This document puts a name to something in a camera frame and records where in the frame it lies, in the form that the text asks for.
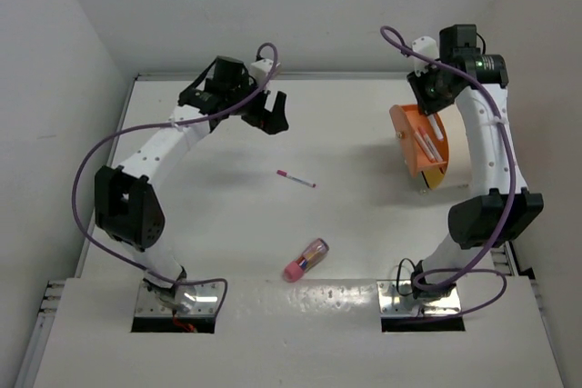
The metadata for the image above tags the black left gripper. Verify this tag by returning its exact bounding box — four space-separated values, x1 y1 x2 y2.
226 73 287 134

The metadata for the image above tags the white pen pink tip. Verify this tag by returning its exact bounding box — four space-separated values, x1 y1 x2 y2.
427 114 444 142

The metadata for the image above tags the white pen orange band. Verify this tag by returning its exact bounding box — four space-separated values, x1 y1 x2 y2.
413 129 437 163

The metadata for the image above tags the orange drawer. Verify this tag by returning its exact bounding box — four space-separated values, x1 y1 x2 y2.
389 104 447 177

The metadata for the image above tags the white pen magenta cap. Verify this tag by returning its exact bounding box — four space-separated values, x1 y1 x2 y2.
276 170 316 188

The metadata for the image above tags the yellow drawer with gold knob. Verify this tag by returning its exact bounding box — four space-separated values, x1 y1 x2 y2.
421 167 446 190

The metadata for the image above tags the pink capped clip tube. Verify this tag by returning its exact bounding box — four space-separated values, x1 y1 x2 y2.
282 238 329 283

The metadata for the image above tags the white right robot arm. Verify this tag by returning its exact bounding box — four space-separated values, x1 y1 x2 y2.
406 25 544 298

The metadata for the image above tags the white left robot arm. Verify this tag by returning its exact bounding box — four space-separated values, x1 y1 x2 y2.
95 56 289 306

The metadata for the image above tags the white cylindrical drawer organizer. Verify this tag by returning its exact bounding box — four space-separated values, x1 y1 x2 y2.
437 105 472 189

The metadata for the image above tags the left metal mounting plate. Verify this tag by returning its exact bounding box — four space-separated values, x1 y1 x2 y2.
135 282 223 318

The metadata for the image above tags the metal mounting plate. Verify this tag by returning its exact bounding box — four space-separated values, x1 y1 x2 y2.
376 280 461 319
135 282 223 318

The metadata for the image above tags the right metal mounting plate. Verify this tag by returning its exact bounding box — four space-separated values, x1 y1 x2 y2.
376 280 461 319

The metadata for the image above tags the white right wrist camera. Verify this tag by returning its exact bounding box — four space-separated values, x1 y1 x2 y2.
411 36 439 77

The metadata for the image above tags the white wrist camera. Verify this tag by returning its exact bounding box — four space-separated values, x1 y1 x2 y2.
248 58 281 85
411 36 439 77

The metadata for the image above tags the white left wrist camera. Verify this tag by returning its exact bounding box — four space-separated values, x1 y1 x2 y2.
248 58 281 85

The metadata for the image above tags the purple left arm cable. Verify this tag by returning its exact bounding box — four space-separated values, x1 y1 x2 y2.
71 43 281 316

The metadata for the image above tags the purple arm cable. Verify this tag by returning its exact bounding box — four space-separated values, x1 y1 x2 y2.
71 43 281 316
380 25 517 319

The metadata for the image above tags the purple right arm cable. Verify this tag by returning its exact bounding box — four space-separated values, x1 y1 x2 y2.
380 25 517 319

